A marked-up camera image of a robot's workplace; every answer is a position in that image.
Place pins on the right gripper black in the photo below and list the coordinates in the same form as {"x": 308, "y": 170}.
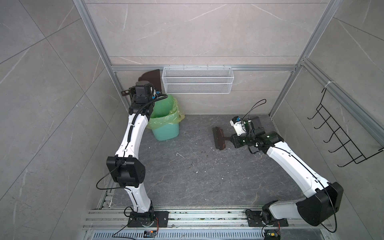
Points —
{"x": 236, "y": 143}

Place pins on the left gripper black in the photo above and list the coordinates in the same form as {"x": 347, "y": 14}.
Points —
{"x": 128, "y": 91}

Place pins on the dark brown dustpan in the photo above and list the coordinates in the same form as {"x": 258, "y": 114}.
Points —
{"x": 154, "y": 77}

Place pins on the dark brown hand brush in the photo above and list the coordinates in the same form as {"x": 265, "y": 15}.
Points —
{"x": 219, "y": 138}

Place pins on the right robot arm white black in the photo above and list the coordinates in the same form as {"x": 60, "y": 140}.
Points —
{"x": 322, "y": 198}

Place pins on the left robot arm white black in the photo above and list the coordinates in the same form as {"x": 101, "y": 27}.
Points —
{"x": 124, "y": 167}

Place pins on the green trash bin with liner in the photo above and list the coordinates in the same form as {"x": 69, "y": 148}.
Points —
{"x": 165, "y": 119}

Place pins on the white wire mesh basket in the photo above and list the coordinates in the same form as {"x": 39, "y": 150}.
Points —
{"x": 197, "y": 80}

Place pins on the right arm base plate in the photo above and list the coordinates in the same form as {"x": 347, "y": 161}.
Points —
{"x": 258, "y": 219}

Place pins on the black wire hook rack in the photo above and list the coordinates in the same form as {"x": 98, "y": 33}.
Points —
{"x": 356, "y": 156}

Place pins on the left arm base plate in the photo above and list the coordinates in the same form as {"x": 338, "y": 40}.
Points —
{"x": 149, "y": 219}

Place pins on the aluminium mounting rail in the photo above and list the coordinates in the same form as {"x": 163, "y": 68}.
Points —
{"x": 196, "y": 223}

